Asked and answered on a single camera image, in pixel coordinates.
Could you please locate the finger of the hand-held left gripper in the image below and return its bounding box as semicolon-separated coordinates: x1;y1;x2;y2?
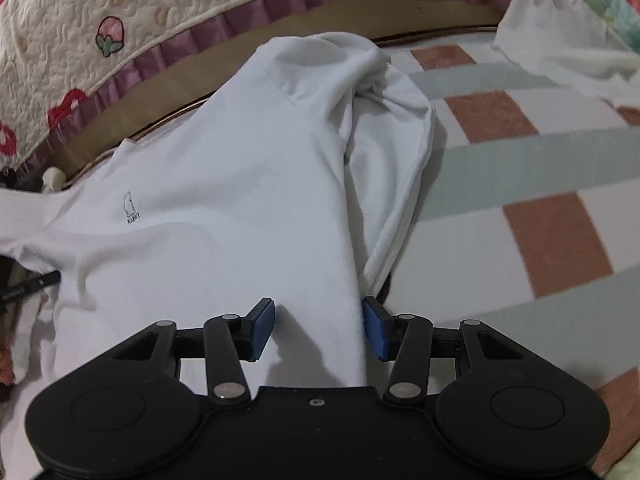
0;270;62;312

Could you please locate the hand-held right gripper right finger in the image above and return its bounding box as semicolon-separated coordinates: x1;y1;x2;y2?
363;296;528;406

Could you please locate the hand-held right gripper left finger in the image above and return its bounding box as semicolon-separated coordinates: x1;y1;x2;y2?
112;297;277;406

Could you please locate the white long-sleeved shirt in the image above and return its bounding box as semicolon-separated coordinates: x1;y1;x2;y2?
0;31;437;401

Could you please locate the folded white garment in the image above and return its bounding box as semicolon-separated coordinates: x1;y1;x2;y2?
42;166;67;194

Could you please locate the checked pastel rug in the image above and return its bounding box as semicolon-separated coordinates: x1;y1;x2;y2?
65;30;640;480

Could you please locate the quilted bear-print bedspread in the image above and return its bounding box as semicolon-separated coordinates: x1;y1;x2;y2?
0;0;523;177

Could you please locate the white crumpled cloth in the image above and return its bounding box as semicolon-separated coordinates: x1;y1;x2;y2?
492;0;640;112

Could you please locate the floral patterned cloth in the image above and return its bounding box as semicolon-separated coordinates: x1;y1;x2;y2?
545;0;640;56

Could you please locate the beige bed frame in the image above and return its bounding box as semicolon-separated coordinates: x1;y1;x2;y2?
47;0;507;187

